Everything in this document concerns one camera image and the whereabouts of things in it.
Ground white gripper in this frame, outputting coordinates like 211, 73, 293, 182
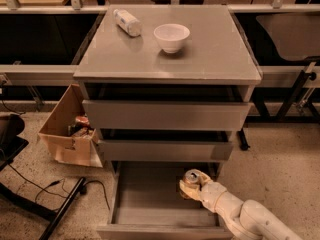
179, 172, 227, 213

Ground orange soda can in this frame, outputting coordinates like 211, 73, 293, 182
179, 169, 199, 199

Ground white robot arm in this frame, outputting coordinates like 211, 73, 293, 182
179, 169, 302, 240

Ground grey open bottom drawer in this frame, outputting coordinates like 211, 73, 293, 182
97, 161, 232, 240

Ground grey middle drawer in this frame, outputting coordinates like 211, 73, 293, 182
99, 140, 233, 162

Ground grey drawer cabinet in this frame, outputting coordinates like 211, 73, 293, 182
74, 5, 262, 163

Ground grey top drawer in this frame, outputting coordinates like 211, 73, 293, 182
83, 100, 250, 131

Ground snack items in box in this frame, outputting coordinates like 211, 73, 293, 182
68, 115, 93, 138

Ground cardboard box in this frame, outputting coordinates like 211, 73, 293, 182
38, 84, 102, 167

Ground white ceramic bowl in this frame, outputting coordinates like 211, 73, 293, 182
154, 24, 190, 54

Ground black chair leg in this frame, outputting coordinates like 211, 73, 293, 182
39, 177, 86, 240

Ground clear plastic bottle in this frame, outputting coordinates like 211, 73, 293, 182
113, 9, 142, 37

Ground grey chair right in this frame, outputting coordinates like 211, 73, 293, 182
256, 12, 320, 121

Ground black chair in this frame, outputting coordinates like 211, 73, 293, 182
0, 114, 29, 171

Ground black floor cable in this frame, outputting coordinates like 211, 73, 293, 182
7, 163, 111, 212

